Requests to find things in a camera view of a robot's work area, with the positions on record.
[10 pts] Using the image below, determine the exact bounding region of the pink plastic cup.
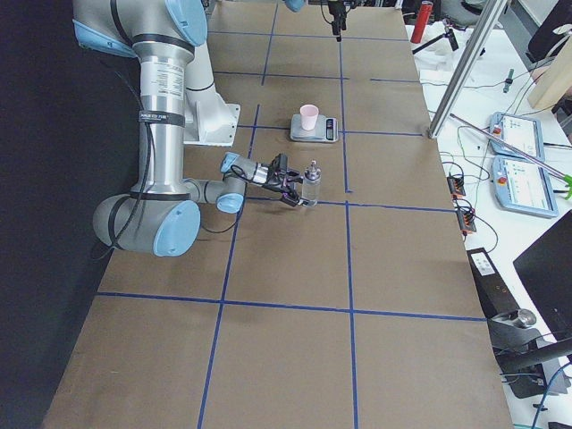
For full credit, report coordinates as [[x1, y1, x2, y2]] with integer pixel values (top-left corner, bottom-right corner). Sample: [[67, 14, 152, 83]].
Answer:
[[299, 104, 319, 130]]

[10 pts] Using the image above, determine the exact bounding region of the black tripod tool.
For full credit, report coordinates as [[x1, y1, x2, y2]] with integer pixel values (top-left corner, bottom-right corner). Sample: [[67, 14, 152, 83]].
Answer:
[[412, 19, 459, 55]]

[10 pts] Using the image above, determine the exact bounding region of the aluminium frame post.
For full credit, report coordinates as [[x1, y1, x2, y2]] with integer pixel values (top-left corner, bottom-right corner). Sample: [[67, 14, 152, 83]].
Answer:
[[427, 0, 509, 139]]

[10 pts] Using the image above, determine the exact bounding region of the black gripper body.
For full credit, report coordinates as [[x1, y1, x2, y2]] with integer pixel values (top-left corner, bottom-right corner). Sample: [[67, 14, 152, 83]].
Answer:
[[265, 166, 295, 193], [326, 0, 347, 25]]

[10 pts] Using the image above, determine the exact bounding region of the white digital kitchen scale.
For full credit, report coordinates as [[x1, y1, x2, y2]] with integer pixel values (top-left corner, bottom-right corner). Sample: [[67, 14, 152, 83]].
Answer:
[[290, 114, 339, 143]]

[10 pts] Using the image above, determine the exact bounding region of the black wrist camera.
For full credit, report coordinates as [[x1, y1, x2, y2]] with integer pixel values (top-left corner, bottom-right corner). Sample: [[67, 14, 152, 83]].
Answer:
[[269, 153, 288, 175]]

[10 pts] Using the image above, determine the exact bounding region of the red cylinder bottle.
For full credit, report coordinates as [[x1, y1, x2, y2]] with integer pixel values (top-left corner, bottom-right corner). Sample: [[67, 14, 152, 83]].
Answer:
[[410, 1, 433, 44]]

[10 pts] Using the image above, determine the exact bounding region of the white pedestal column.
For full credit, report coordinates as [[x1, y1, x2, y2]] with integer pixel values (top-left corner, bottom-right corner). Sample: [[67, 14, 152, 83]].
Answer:
[[183, 43, 240, 147]]

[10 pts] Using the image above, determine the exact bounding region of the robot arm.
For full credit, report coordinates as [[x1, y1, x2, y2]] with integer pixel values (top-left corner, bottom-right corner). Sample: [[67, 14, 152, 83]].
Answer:
[[73, 1, 307, 257], [284, 0, 355, 43]]

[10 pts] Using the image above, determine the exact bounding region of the black monitor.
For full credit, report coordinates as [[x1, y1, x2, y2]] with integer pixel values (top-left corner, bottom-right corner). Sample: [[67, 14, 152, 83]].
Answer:
[[513, 213, 572, 340]]

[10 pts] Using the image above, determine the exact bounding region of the glass sauce bottle steel cap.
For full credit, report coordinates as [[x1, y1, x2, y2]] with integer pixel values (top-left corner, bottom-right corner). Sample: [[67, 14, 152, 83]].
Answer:
[[301, 160, 322, 206]]

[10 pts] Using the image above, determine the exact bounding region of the metal rod green tip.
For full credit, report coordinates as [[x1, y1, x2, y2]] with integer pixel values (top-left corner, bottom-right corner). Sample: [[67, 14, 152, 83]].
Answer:
[[449, 114, 572, 200]]

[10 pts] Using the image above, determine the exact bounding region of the upper blue teach pendant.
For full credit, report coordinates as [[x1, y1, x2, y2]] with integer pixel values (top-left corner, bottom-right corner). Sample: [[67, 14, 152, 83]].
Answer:
[[489, 112, 545, 161]]

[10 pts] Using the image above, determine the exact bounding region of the lower blue teach pendant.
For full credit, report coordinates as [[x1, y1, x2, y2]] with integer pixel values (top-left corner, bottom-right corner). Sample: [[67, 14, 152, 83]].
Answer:
[[492, 156, 559, 218]]

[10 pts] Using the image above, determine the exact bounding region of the blue teach pendant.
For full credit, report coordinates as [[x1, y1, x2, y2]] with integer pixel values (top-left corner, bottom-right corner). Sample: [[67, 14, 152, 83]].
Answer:
[[492, 156, 559, 218], [489, 112, 545, 161]]

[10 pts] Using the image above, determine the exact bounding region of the black power box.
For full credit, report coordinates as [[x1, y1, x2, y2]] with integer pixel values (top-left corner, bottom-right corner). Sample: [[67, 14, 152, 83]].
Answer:
[[467, 248, 519, 319]]

